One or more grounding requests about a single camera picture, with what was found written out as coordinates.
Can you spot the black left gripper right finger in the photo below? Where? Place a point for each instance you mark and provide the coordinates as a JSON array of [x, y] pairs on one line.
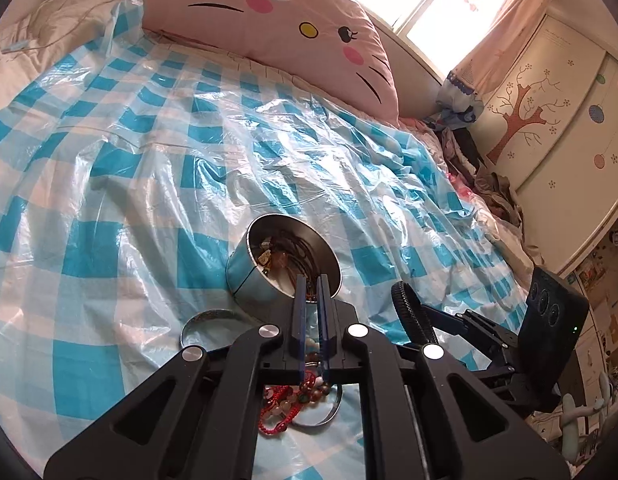
[[331, 330]]

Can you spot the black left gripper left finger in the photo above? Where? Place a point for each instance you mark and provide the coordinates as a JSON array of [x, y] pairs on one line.
[[297, 329]]

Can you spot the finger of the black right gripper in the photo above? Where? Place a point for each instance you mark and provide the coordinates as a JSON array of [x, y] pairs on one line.
[[452, 324]]

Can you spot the round silver metal tin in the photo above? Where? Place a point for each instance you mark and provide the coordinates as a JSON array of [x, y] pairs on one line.
[[273, 252]]

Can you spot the engraved silver cuff bangle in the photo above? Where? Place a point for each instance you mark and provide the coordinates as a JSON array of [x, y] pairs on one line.
[[326, 400]]

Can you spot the pale green cactus toy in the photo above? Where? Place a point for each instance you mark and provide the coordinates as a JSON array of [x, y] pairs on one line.
[[572, 414]]

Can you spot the cluttered white shelf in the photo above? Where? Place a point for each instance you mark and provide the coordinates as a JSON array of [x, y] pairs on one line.
[[597, 347]]

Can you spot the pile of clothes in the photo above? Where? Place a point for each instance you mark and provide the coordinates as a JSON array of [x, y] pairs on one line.
[[461, 153]]

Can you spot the blue white patterned fabric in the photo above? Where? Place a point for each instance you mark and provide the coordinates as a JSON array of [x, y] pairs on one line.
[[460, 105]]

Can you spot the cream wardrobe with tree decal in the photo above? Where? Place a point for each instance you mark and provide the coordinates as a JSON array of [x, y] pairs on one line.
[[551, 128]]

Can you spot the blue white checkered plastic sheet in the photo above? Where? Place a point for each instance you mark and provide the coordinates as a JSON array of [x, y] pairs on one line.
[[130, 169]]

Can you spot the pink curtain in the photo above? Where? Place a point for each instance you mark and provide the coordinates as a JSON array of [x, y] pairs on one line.
[[483, 69]]

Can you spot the pink cat face pillow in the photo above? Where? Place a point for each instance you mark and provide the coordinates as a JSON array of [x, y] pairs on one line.
[[331, 44]]

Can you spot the cream duvet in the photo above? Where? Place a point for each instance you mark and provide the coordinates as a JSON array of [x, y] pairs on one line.
[[33, 44]]

